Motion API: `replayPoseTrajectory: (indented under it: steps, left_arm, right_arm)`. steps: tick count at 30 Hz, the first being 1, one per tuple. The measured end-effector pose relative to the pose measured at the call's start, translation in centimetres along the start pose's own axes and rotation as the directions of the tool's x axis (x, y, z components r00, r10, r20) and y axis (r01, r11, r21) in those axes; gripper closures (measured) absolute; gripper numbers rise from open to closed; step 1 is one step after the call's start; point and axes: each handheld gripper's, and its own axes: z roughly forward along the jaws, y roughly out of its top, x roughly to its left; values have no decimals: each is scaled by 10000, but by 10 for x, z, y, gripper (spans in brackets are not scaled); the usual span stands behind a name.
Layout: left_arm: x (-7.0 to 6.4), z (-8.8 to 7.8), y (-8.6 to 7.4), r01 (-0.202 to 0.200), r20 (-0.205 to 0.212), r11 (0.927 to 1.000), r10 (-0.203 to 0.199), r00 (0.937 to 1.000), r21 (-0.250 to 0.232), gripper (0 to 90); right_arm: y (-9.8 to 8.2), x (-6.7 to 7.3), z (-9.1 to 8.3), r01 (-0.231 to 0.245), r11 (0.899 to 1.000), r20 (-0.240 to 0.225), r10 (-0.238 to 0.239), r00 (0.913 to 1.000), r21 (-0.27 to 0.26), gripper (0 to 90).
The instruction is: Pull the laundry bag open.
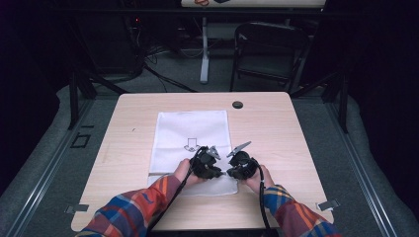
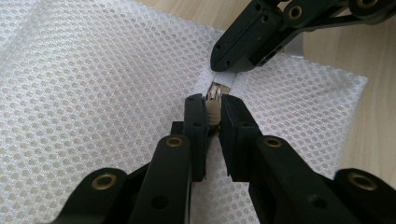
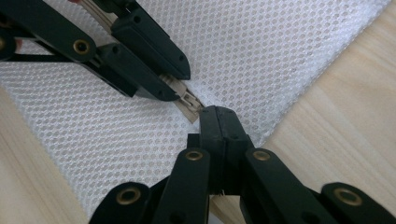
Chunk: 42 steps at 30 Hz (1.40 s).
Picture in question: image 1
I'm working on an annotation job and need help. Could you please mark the dark computer tower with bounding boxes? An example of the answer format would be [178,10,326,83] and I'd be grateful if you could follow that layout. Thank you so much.
[118,14,147,75]

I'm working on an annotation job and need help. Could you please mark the black folding chair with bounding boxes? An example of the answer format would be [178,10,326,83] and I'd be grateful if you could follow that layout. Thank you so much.
[229,21,311,94]

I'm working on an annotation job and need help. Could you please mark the white desk with leg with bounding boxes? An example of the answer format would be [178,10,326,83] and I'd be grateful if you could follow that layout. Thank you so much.
[181,0,327,85]

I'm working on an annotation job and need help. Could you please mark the white cloth bag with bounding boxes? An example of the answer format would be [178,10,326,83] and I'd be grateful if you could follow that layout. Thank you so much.
[146,110,239,198]

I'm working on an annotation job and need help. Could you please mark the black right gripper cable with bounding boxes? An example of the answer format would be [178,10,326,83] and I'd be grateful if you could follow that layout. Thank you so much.
[250,157,273,231]

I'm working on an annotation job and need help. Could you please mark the person's right hand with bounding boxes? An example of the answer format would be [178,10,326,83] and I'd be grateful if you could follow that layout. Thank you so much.
[243,164,276,196]

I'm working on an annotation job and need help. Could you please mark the black metal stand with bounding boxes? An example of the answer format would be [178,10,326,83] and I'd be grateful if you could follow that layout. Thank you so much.
[290,69,350,134]
[66,70,130,130]

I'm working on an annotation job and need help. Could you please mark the person's left hand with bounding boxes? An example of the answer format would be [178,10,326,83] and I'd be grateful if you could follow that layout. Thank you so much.
[173,158,208,188]

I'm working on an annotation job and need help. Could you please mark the grey metal table bracket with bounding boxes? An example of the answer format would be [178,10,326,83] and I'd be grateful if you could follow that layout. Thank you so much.
[64,203,90,214]
[316,198,341,212]

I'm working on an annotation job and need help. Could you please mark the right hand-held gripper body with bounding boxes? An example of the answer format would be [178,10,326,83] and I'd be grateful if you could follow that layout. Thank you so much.
[225,140,260,182]

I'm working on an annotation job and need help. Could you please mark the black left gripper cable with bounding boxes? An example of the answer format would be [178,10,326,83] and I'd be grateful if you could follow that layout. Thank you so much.
[146,146,207,235]

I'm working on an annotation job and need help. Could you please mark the aluminium floor rail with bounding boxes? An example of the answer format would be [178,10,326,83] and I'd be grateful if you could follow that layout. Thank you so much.
[324,98,401,237]
[6,98,97,237]

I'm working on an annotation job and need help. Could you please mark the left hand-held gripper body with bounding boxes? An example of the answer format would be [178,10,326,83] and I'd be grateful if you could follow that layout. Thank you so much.
[190,145,225,181]

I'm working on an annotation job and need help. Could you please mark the black floor cable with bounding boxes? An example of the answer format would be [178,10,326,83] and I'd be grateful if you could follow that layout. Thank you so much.
[141,62,200,94]

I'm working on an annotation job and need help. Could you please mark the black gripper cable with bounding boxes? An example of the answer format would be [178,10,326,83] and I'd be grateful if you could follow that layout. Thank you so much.
[146,146,207,235]
[250,157,273,231]

